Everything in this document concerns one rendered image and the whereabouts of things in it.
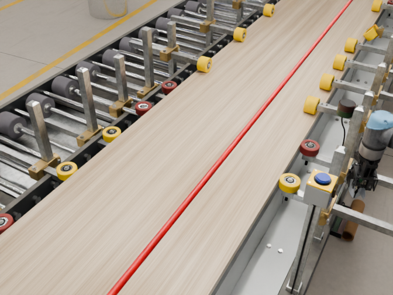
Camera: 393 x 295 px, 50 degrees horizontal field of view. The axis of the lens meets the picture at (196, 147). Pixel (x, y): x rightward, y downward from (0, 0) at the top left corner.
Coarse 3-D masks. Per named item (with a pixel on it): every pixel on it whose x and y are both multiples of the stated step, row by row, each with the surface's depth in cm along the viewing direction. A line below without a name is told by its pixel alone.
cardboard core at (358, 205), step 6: (354, 204) 266; (360, 204) 265; (354, 210) 261; (360, 210) 262; (348, 222) 254; (354, 222) 254; (348, 228) 250; (354, 228) 251; (342, 234) 253; (348, 234) 255; (354, 234) 250; (348, 240) 252
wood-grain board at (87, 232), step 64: (320, 0) 317; (384, 0) 319; (256, 64) 236; (320, 64) 236; (128, 128) 187; (192, 128) 188; (256, 128) 188; (64, 192) 156; (128, 192) 156; (256, 192) 157; (0, 256) 133; (64, 256) 133; (128, 256) 133; (192, 256) 134
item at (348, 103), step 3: (345, 99) 157; (342, 102) 155; (345, 102) 155; (348, 102) 155; (351, 102) 155; (345, 105) 153; (348, 105) 153; (351, 105) 153; (351, 117) 156; (342, 120) 160; (342, 123) 160; (345, 132) 162; (342, 144) 165
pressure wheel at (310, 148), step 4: (304, 140) 180; (308, 140) 180; (312, 140) 180; (304, 144) 178; (308, 144) 179; (312, 144) 179; (316, 144) 179; (300, 148) 179; (304, 148) 176; (308, 148) 176; (312, 148) 176; (316, 148) 176; (304, 152) 177; (308, 152) 176; (312, 152) 176; (316, 152) 177; (308, 156) 177; (312, 156) 177
